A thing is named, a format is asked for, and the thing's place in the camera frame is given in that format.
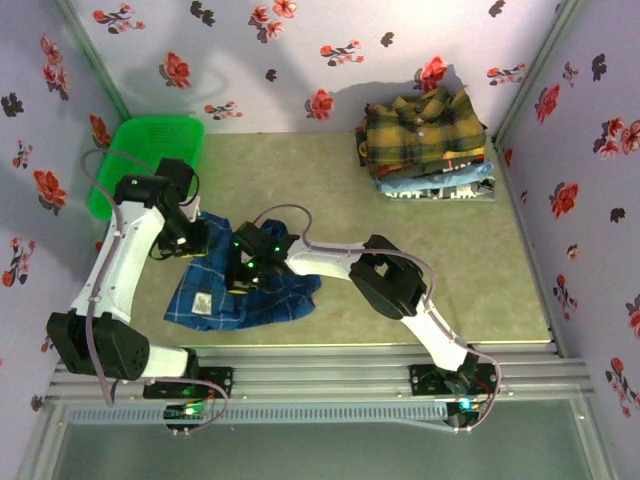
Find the blue plaid long sleeve shirt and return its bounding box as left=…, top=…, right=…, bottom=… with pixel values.
left=164, top=212, right=323, bottom=334

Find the green plastic basket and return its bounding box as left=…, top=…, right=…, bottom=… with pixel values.
left=87, top=115, right=206, bottom=225

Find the grey printed folded shirt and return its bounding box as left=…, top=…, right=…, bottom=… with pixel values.
left=387, top=179, right=497, bottom=202

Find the yellow plaid folded shirt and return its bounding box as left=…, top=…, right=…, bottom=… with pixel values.
left=360, top=85, right=489, bottom=177

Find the light blue folded shirt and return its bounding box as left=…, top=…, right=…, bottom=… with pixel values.
left=372, top=162, right=496, bottom=196

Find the dark folded shirt red print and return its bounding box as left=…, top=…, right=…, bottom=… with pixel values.
left=369, top=157, right=489, bottom=179

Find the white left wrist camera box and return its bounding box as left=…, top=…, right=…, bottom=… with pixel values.
left=180, top=196, right=204, bottom=222

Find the lilac right arm cable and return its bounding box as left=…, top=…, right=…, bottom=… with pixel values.
left=254, top=203, right=502, bottom=434

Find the lilac arm cable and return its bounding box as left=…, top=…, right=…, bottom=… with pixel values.
left=79, top=148, right=231, bottom=434
left=254, top=203, right=502, bottom=434

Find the lilac left arm cable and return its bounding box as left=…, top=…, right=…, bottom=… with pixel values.
left=79, top=148, right=231, bottom=434

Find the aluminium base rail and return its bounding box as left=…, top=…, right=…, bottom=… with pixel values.
left=47, top=342, right=594, bottom=401

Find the aluminium corner post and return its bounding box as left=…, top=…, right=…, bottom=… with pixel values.
left=492, top=0, right=584, bottom=151
left=52, top=0, right=154, bottom=151

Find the grey slotted cable duct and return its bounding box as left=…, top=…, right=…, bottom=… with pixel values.
left=67, top=403, right=449, bottom=426

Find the aluminium table side rail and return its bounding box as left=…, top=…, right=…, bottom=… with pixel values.
left=492, top=139, right=566, bottom=357

